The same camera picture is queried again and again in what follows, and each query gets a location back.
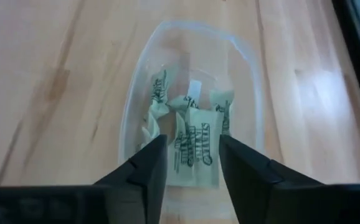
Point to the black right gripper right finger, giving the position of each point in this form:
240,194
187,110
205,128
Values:
251,186

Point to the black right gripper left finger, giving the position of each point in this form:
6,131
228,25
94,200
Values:
142,186

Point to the clear plastic container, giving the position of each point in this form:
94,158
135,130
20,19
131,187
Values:
195,88

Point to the black aluminium table frame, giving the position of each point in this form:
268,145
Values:
351,46

